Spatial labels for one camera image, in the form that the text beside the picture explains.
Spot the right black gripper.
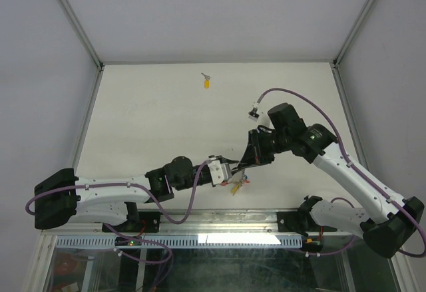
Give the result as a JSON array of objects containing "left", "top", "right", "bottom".
[{"left": 238, "top": 128, "right": 290, "bottom": 170}]

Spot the red grey keyring holder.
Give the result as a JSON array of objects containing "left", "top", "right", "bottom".
[{"left": 220, "top": 170, "right": 248, "bottom": 186}]

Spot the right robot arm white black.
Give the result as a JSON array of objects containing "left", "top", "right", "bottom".
[{"left": 238, "top": 103, "right": 425, "bottom": 258}]

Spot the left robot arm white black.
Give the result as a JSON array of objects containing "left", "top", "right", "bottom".
[{"left": 25, "top": 156, "right": 237, "bottom": 231}]

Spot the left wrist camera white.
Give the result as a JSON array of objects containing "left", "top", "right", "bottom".
[{"left": 207, "top": 155, "right": 232, "bottom": 187}]

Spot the aluminium front rail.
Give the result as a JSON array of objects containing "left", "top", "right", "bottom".
[{"left": 41, "top": 208, "right": 400, "bottom": 238}]

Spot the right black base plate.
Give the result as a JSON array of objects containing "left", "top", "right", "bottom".
[{"left": 276, "top": 210, "right": 337, "bottom": 236}]

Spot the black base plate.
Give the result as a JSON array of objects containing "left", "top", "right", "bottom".
[
  {"left": 276, "top": 210, "right": 337, "bottom": 236},
  {"left": 112, "top": 211, "right": 162, "bottom": 234}
]

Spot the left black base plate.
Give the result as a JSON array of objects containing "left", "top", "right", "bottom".
[{"left": 112, "top": 211, "right": 162, "bottom": 234}]

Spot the grey slotted cable duct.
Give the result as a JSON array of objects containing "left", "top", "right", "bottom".
[{"left": 56, "top": 233, "right": 302, "bottom": 249}]

